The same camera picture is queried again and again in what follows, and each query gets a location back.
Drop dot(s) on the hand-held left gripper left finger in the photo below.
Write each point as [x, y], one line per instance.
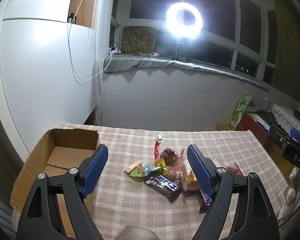
[95, 172]

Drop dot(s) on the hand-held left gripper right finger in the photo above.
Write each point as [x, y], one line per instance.
[200, 172]

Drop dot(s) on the brown cardboard box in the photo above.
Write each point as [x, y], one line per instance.
[65, 140]

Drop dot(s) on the clear orange bread packet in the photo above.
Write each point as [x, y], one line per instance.
[187, 177]

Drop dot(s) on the round brown pastry packet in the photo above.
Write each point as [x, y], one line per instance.
[173, 173]

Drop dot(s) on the brown chocolate bar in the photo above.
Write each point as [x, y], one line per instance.
[205, 201]

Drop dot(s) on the red white snack packet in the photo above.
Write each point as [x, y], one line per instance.
[235, 170]

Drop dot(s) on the pink plaid blanket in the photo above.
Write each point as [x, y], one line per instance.
[227, 150]

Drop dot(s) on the clear bag dark red snack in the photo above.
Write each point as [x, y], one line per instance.
[168, 155]

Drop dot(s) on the dark blue chocolate bar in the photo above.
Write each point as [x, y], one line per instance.
[162, 183]

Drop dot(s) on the small yellow snack packet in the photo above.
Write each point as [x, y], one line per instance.
[161, 162]

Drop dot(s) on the green cartoon snack packet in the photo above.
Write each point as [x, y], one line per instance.
[140, 170]

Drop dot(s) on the flat red snack packet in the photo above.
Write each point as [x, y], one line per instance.
[157, 150]

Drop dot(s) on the small green white candy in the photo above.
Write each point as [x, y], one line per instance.
[159, 138]

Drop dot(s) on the red storage box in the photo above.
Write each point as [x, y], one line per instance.
[250, 124]

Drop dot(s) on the green paper bag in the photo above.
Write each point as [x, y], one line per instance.
[237, 113]

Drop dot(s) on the thin white pipe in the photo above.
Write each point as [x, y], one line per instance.
[100, 92]

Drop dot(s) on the black cabinet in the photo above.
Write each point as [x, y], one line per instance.
[278, 136]

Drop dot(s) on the black bag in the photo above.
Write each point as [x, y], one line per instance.
[266, 116]

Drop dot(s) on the white plush toy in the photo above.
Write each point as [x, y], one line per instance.
[290, 197]

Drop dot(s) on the black lettered box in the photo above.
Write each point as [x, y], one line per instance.
[296, 155]

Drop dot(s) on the white lace cloth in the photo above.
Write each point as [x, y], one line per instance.
[285, 115]

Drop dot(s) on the blue pouch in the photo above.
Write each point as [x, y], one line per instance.
[298, 134]

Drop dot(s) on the white wardrobe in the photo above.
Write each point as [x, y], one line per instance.
[40, 80]

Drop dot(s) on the grey windowsill cloth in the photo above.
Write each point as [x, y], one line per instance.
[140, 63]

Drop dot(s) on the white power strip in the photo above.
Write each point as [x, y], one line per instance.
[113, 50]

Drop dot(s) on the small white adapter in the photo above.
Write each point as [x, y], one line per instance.
[154, 54]

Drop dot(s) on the black light tripod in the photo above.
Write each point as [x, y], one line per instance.
[180, 47]

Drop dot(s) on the leopard print cushion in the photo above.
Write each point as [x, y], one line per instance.
[138, 40]

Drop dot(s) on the dark olive curtain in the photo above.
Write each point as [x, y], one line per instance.
[290, 55]

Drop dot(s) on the black bottle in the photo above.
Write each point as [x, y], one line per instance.
[71, 20]

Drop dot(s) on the wooden shelf niche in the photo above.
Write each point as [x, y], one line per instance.
[86, 2]

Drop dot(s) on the large window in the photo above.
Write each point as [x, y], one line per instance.
[152, 0]

